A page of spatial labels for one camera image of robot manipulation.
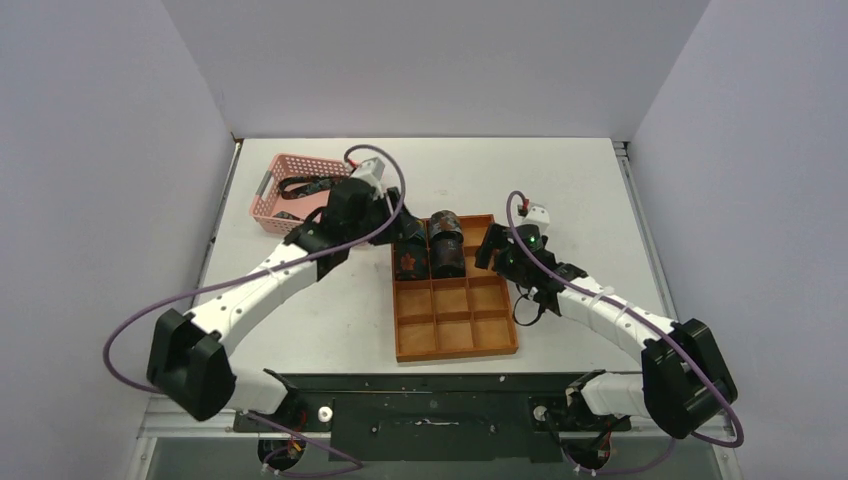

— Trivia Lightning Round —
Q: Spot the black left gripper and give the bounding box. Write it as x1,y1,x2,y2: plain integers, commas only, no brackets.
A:
347,189,420,247

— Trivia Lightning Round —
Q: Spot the brown floral tie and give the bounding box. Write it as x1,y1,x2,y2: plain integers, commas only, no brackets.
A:
430,238,466,279

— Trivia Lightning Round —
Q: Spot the wooden compartment tray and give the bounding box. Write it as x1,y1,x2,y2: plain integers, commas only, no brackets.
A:
391,214,519,362

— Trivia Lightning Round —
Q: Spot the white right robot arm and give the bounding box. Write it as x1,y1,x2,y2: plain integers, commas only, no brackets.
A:
475,224,738,439

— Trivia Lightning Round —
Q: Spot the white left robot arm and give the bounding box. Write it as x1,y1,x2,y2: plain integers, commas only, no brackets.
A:
147,179,413,431

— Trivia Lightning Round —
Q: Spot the rolled dark floral tie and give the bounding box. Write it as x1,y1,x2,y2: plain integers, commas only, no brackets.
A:
394,219,430,281

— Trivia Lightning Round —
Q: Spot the rolled dark grey tie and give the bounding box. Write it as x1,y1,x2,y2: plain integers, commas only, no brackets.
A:
428,210,464,243

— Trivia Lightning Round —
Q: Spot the dark patterned tie in basket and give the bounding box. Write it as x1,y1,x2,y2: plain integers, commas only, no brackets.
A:
272,175,344,221

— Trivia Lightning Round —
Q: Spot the pink perforated plastic basket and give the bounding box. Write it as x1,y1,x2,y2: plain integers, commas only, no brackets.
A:
249,153,351,236

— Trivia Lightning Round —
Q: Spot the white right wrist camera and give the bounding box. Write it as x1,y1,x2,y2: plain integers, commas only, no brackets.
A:
518,203,550,234

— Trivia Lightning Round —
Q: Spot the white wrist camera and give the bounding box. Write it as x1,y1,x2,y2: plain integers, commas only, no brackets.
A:
350,158,385,191
518,203,550,234

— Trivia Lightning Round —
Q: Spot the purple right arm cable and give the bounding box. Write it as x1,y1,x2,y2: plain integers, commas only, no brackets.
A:
506,190,746,477

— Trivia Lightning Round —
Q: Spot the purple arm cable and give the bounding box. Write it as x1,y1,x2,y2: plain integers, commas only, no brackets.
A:
506,190,746,477
102,144,407,478

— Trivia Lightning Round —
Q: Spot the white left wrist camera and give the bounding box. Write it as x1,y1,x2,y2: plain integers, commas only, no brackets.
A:
350,158,385,191

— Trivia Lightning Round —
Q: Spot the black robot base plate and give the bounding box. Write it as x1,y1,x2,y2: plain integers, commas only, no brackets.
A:
231,373,634,463

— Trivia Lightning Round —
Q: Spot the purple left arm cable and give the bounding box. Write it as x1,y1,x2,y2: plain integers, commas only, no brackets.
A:
102,144,407,478

